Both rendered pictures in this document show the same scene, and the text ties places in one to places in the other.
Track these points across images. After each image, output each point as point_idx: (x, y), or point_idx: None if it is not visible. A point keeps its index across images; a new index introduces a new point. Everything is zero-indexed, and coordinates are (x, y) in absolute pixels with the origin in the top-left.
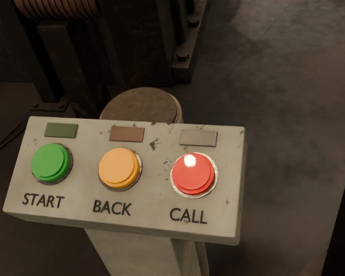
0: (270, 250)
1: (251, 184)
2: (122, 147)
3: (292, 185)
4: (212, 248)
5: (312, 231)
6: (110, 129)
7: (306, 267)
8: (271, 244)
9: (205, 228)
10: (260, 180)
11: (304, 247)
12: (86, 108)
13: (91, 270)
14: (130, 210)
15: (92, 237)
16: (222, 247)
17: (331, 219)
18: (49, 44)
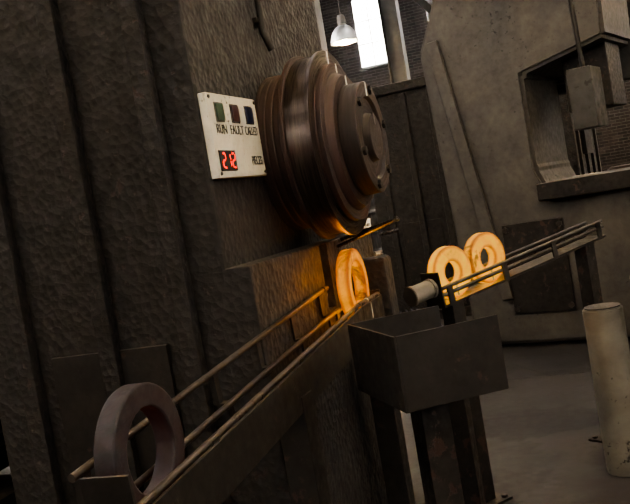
0: (599, 452)
1: (542, 461)
2: None
3: (542, 451)
4: (603, 465)
5: (581, 444)
6: None
7: None
8: (594, 452)
9: None
10: (538, 459)
11: (594, 445)
12: (479, 474)
13: None
14: None
15: None
16: (601, 463)
17: (570, 441)
18: (465, 401)
